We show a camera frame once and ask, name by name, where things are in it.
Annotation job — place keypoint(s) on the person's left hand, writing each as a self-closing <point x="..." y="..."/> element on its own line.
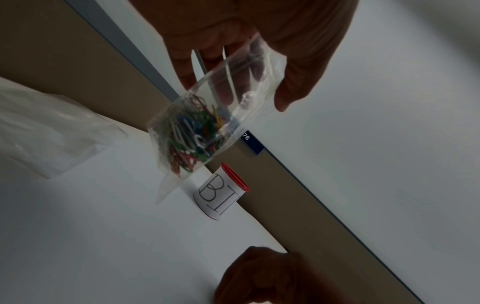
<point x="300" y="35"/>

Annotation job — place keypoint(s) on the person's right hand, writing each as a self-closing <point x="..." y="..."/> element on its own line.
<point x="258" y="276"/>

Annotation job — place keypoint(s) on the small clear plastic bag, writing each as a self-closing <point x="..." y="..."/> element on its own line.
<point x="243" y="74"/>

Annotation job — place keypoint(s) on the pile of coloured paper clips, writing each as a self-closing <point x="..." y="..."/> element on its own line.
<point x="187" y="136"/>

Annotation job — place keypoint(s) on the stack of clear plastic bags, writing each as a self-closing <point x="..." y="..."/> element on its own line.
<point x="56" y="133"/>

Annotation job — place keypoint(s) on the beige partition panel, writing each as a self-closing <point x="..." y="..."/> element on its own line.
<point x="318" y="231"/>

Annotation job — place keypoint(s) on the red cup with paper label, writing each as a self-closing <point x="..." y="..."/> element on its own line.
<point x="217" y="199"/>

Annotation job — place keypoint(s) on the blue sign plate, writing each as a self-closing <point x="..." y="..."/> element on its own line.
<point x="253" y="145"/>

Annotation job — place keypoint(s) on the beige partition with glass strip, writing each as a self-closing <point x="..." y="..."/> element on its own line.
<point x="75" y="59"/>

